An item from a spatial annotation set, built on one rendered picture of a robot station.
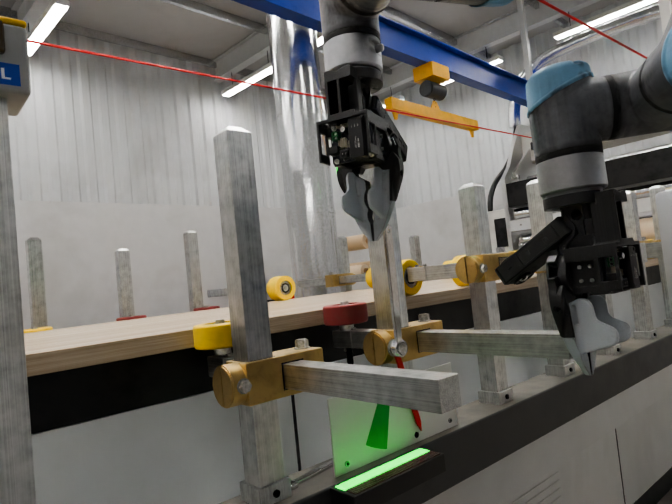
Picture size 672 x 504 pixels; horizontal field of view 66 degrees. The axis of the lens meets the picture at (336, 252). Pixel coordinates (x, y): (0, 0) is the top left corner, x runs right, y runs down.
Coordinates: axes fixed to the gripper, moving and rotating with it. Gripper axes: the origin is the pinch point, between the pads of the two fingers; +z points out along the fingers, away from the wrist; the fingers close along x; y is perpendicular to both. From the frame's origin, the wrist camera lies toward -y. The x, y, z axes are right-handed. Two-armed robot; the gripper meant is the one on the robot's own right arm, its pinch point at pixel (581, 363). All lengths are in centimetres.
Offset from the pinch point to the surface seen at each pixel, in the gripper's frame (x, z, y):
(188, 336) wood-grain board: -28, -8, -46
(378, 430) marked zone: -11.7, 7.9, -24.1
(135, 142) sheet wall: 239, -269, -757
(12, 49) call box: -53, -37, -22
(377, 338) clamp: -8.5, -4.3, -25.4
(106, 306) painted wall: 174, -22, -756
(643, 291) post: 94, -1, -25
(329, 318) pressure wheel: -4.0, -7.1, -41.4
